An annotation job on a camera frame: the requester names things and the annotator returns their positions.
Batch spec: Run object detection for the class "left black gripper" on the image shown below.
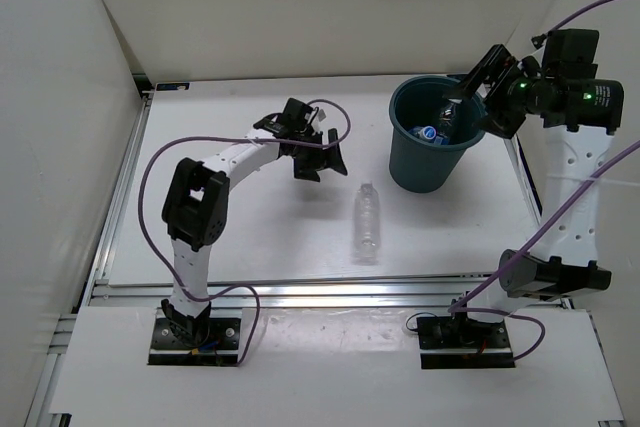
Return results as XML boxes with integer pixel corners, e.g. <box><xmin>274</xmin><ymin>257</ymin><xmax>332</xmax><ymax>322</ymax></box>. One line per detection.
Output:
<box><xmin>291</xmin><ymin>127</ymin><xmax>347</xmax><ymax>181</ymax></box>

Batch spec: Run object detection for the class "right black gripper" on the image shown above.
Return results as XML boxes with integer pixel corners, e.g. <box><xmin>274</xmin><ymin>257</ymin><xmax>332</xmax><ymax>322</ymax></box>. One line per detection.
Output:
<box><xmin>443</xmin><ymin>45</ymin><xmax>553</xmax><ymax>140</ymax></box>

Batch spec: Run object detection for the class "clear bottle blue label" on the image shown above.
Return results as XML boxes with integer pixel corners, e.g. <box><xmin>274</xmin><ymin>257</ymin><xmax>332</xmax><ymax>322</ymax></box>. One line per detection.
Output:
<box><xmin>434</xmin><ymin>101</ymin><xmax>461</xmax><ymax>145</ymax></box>

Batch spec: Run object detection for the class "crushed bottle blue label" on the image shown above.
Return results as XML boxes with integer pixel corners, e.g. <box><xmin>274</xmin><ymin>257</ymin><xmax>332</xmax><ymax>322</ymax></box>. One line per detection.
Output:
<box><xmin>409</xmin><ymin>126</ymin><xmax>438</xmax><ymax>143</ymax></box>

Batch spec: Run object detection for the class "clear bottle no label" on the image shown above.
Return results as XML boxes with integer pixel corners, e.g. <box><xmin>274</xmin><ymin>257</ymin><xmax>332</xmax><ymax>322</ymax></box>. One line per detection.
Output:
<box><xmin>352</xmin><ymin>182</ymin><xmax>381</xmax><ymax>265</ymax></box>

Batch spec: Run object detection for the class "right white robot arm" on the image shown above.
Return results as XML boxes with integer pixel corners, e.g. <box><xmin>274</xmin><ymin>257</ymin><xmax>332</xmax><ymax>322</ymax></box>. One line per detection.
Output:
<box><xmin>445</xmin><ymin>29</ymin><xmax>624</xmax><ymax>347</ymax></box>

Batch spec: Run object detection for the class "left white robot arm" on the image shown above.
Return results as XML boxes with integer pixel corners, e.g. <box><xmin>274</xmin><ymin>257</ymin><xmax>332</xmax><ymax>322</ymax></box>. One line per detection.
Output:
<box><xmin>161</xmin><ymin>98</ymin><xmax>347</xmax><ymax>347</ymax></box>

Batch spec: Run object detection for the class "dark teal plastic bin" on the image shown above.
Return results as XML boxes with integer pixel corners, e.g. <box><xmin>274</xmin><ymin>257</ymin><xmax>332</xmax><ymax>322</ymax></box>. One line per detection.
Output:
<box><xmin>389</xmin><ymin>75</ymin><xmax>485</xmax><ymax>193</ymax></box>

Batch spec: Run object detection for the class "left blue sticker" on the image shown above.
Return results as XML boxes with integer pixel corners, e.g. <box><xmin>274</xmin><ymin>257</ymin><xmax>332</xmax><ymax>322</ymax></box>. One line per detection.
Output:
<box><xmin>155</xmin><ymin>82</ymin><xmax>190</xmax><ymax>92</ymax></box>

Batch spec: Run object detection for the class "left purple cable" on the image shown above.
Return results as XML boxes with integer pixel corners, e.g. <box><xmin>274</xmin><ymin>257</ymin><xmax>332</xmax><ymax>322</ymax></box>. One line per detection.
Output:
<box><xmin>137</xmin><ymin>98</ymin><xmax>353</xmax><ymax>367</ymax></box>

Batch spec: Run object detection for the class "aluminium front rail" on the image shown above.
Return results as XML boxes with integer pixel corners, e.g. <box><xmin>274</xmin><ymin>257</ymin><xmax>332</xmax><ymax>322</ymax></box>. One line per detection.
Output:
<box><xmin>81</xmin><ymin>274</ymin><xmax>486</xmax><ymax>309</ymax></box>

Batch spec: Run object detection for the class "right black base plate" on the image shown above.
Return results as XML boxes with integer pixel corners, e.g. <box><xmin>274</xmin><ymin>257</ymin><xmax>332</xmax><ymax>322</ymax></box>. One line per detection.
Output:
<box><xmin>405</xmin><ymin>305</ymin><xmax>515</xmax><ymax>370</ymax></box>

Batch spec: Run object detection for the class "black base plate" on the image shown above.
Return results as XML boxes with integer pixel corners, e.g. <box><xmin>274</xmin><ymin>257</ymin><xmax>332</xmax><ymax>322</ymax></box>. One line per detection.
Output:
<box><xmin>147</xmin><ymin>309</ymin><xmax>243</xmax><ymax>367</ymax></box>
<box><xmin>405</xmin><ymin>305</ymin><xmax>515</xmax><ymax>370</ymax></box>

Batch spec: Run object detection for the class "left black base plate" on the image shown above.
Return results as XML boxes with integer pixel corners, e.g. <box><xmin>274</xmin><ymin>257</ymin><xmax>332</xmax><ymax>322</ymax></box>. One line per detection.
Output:
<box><xmin>147</xmin><ymin>309</ymin><xmax>243</xmax><ymax>367</ymax></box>

